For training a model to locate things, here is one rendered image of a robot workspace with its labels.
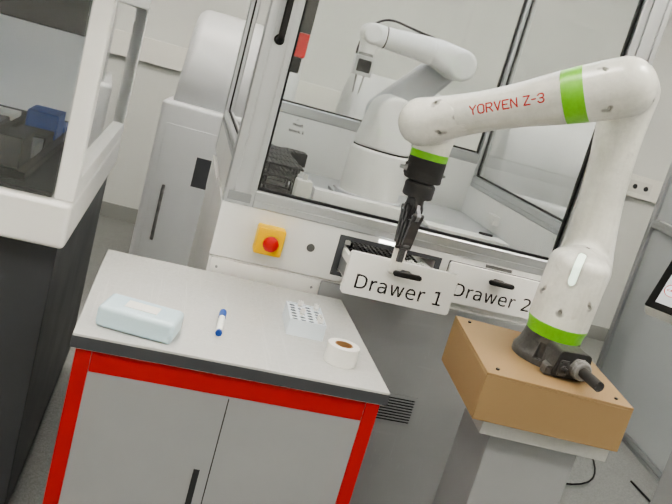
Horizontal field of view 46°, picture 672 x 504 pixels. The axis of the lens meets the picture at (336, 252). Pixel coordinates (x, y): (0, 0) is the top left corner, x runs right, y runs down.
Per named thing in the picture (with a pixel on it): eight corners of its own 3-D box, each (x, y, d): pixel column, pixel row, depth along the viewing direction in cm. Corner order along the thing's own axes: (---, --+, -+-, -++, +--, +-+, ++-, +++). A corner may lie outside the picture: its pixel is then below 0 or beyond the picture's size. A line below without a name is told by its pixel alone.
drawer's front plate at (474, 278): (534, 320, 226) (547, 284, 224) (440, 299, 219) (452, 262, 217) (532, 318, 228) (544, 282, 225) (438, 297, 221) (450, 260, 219)
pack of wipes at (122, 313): (181, 331, 161) (186, 310, 160) (169, 346, 151) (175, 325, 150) (108, 311, 160) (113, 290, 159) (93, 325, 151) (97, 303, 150)
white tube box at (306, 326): (322, 341, 178) (326, 326, 177) (285, 334, 176) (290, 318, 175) (316, 322, 189) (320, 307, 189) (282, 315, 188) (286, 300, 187)
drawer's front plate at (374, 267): (447, 315, 205) (460, 276, 203) (340, 292, 199) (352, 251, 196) (445, 313, 207) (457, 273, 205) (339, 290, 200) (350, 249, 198)
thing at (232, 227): (557, 330, 230) (574, 283, 227) (209, 253, 207) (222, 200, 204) (456, 245, 320) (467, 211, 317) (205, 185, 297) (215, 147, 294)
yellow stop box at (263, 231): (280, 259, 205) (287, 233, 204) (253, 253, 204) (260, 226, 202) (278, 254, 210) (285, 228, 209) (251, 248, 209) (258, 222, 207)
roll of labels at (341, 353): (316, 356, 168) (321, 338, 167) (338, 353, 173) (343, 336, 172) (339, 370, 164) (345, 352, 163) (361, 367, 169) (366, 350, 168)
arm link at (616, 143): (605, 297, 190) (669, 71, 178) (599, 311, 175) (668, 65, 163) (551, 282, 195) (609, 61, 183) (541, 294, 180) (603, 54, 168)
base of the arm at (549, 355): (619, 404, 160) (630, 378, 158) (556, 394, 155) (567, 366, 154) (556, 348, 184) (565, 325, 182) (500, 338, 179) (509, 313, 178)
